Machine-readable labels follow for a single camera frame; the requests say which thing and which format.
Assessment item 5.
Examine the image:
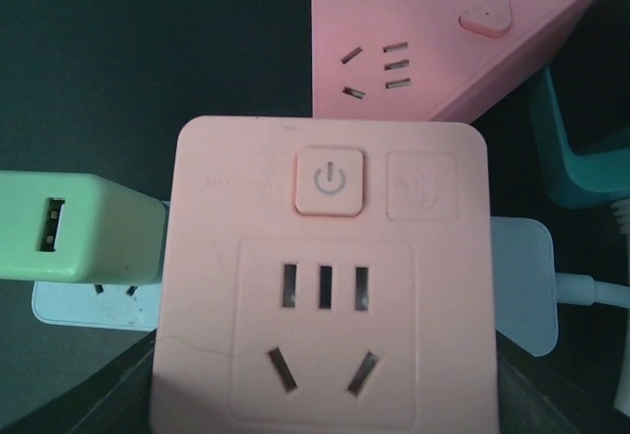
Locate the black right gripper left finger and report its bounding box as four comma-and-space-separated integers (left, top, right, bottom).
1, 331, 157, 433

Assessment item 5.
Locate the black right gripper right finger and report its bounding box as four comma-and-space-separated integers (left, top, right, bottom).
496, 334, 629, 434

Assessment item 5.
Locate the light blue power strip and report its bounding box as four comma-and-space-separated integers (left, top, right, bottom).
31, 217, 558, 357

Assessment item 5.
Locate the green USB charger plug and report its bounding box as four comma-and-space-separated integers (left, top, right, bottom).
1, 170, 167, 286

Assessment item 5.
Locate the pink square socket adapter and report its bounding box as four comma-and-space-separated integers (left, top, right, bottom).
150, 116, 499, 433

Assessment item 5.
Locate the teal power strip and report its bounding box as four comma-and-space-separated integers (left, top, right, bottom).
527, 67, 629, 209

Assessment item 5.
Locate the pink triangular power strip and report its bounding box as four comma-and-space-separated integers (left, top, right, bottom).
311, 0, 594, 123

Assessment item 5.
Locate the white power strip cable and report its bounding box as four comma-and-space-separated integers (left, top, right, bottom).
553, 199, 630, 413

